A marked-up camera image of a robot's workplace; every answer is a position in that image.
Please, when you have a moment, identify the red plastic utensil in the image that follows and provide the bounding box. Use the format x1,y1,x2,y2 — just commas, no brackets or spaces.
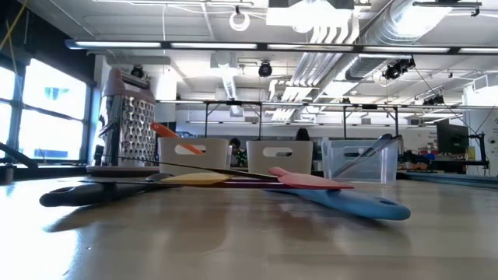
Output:
267,166,355,191

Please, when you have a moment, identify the orange plastic utensil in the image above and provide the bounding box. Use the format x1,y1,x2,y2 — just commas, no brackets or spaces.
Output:
149,121,204,156

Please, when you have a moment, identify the blue silicone spatula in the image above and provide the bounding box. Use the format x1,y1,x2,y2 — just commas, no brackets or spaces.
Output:
268,188,412,222

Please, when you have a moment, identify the iridescent metal knife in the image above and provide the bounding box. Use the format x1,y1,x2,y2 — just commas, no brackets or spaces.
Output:
333,133,404,179

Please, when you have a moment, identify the white plastic bin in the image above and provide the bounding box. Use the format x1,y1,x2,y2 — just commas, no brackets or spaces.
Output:
157,137,230,177
246,139,314,177

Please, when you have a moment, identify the clear plastic bin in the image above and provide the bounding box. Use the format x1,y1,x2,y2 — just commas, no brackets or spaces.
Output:
321,138,401,185

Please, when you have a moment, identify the black computer monitor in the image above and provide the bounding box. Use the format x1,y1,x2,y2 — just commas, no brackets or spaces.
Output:
435,122,471,156

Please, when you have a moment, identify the large window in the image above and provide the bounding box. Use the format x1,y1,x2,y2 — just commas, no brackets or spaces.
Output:
0,58,89,163

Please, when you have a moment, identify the metal box grater pink handle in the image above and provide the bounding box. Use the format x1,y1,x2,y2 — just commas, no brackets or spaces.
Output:
86,68,160,178

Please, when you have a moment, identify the white cable coil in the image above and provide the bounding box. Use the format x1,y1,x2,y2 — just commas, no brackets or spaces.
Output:
228,10,251,33

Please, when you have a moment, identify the black background workstation frame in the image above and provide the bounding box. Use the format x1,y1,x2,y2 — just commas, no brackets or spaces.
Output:
155,100,464,141

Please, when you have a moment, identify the LED light bar frame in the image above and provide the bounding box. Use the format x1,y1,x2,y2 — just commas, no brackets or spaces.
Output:
64,37,498,56

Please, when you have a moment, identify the silver ventilation duct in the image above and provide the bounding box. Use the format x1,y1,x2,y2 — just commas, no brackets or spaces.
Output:
328,0,456,82

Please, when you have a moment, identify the yellow cable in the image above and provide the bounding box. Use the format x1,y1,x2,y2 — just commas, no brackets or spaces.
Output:
0,0,29,54

